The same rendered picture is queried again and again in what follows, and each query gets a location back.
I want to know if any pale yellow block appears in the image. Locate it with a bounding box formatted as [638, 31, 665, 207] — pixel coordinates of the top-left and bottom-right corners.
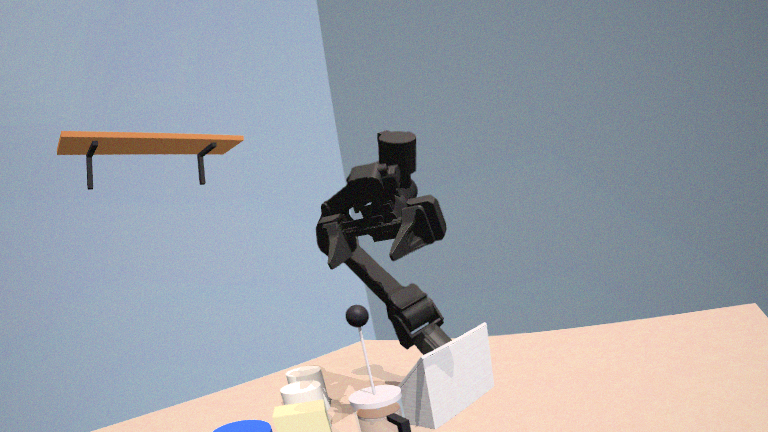
[272, 400, 332, 432]

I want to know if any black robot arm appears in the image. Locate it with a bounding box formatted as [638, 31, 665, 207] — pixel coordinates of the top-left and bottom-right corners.
[317, 130, 452, 355]

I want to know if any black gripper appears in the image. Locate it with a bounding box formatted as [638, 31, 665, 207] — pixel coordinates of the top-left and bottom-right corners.
[316, 188, 447, 269]

